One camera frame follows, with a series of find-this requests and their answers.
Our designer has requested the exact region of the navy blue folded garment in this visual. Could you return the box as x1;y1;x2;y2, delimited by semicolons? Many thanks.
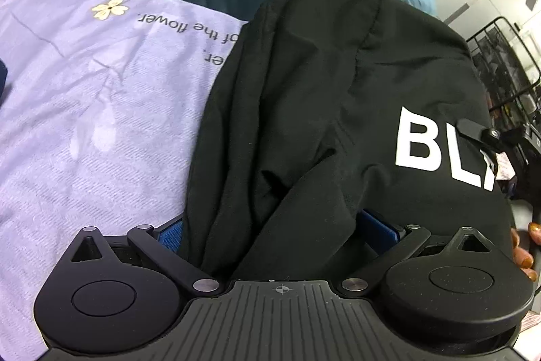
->
0;61;8;98

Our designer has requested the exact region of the person's right hand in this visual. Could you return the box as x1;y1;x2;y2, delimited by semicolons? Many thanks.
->
511;222;541;282

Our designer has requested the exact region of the lavender flower-print bed sheet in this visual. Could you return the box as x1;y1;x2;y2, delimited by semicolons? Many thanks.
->
1;0;243;360

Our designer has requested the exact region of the black wire rack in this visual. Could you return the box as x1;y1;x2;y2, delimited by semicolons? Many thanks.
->
467;17;540;130

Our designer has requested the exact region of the black jacket with white lettering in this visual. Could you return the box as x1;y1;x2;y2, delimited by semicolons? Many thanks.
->
179;0;513;280

